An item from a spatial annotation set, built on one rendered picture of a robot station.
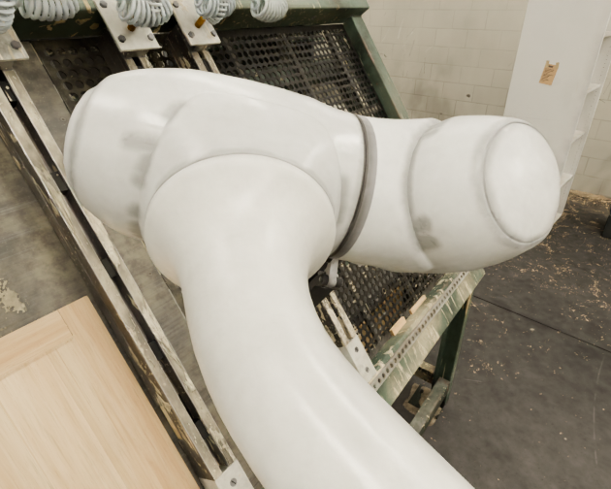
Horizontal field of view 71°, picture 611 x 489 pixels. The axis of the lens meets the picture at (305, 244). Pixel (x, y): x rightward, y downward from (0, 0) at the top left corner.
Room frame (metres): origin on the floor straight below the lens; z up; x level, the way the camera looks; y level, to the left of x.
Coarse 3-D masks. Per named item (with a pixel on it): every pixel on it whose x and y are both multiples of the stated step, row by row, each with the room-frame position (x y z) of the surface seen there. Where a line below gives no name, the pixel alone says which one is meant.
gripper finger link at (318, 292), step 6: (318, 276) 0.41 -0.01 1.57; (324, 276) 0.40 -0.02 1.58; (312, 282) 0.42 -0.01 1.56; (318, 282) 0.40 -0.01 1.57; (324, 282) 0.39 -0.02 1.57; (312, 288) 0.41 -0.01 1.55; (318, 288) 0.41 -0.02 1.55; (324, 288) 0.41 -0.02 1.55; (330, 288) 0.41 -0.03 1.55; (336, 288) 0.41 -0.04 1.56; (312, 294) 0.42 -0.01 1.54; (318, 294) 0.42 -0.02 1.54; (324, 294) 0.42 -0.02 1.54; (312, 300) 0.43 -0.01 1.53; (318, 300) 0.43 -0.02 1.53
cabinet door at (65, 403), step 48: (48, 336) 0.59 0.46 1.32; (96, 336) 0.63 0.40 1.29; (0, 384) 0.51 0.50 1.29; (48, 384) 0.54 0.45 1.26; (96, 384) 0.57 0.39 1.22; (0, 432) 0.46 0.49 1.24; (48, 432) 0.48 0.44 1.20; (96, 432) 0.52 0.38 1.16; (144, 432) 0.55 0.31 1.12; (0, 480) 0.41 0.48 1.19; (48, 480) 0.43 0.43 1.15; (96, 480) 0.46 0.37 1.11; (144, 480) 0.49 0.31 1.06; (192, 480) 0.52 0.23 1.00
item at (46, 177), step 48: (0, 0) 0.81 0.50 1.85; (0, 48) 0.84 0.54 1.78; (0, 96) 0.81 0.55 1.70; (48, 144) 0.80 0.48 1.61; (48, 192) 0.73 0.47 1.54; (96, 240) 0.73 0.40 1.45; (96, 288) 0.68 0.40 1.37; (144, 336) 0.66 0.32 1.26; (192, 384) 0.62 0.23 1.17; (192, 432) 0.55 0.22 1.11; (240, 480) 0.53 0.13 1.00
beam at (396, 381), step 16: (480, 272) 1.57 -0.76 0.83; (464, 288) 1.42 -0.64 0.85; (432, 304) 1.25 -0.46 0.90; (448, 304) 1.30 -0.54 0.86; (416, 320) 1.15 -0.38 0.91; (432, 320) 1.20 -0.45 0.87; (448, 320) 1.25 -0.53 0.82; (400, 336) 1.08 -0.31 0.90; (432, 336) 1.15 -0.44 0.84; (384, 352) 1.00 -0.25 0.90; (416, 352) 1.06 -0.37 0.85; (400, 368) 0.98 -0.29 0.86; (416, 368) 1.02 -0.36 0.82; (384, 384) 0.91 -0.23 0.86; (400, 384) 0.94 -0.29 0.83; (384, 400) 0.87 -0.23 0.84
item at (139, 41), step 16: (96, 0) 1.05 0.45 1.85; (112, 0) 1.08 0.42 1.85; (160, 0) 1.02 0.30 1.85; (112, 16) 1.05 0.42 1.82; (112, 32) 1.02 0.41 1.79; (128, 32) 1.05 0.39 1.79; (144, 32) 1.08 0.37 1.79; (112, 48) 1.07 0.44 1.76; (128, 48) 1.03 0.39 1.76; (144, 48) 1.05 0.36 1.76; (112, 64) 1.07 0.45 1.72; (128, 64) 1.04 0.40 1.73; (144, 64) 1.07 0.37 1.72
